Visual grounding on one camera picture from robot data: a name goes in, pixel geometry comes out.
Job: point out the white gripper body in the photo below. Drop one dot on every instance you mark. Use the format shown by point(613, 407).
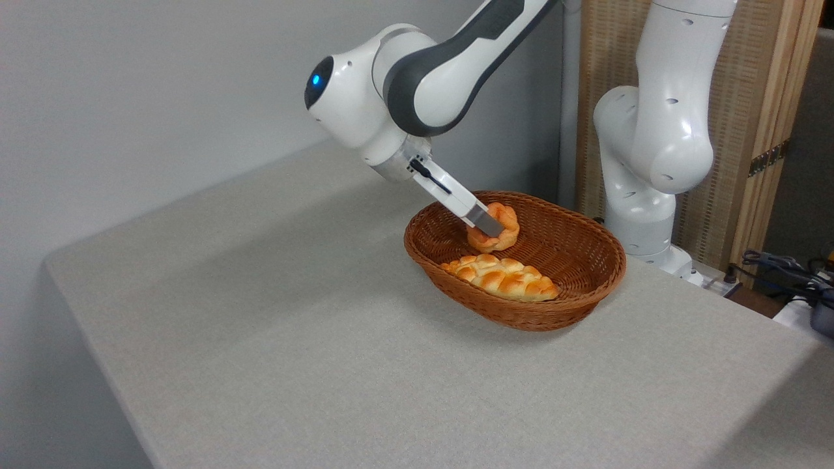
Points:
point(449, 192)

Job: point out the metal screen hinge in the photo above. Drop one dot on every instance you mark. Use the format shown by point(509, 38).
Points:
point(769, 158)

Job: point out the wooden rattan folding screen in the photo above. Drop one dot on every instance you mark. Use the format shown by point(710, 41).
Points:
point(749, 98)

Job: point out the brown wicker basket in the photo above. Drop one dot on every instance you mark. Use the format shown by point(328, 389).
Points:
point(573, 273)

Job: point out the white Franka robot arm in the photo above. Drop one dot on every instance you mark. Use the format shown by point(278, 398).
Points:
point(658, 130)

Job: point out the white power strip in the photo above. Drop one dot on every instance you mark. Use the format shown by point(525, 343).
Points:
point(717, 284)

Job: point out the round knotted bread roll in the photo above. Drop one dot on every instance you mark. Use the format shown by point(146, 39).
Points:
point(505, 240)

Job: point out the long braided bread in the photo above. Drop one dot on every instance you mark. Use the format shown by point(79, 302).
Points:
point(502, 277)

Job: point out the grey box device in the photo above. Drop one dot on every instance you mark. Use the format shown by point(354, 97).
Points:
point(824, 318)

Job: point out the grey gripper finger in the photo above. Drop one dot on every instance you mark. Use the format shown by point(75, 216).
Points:
point(487, 223)

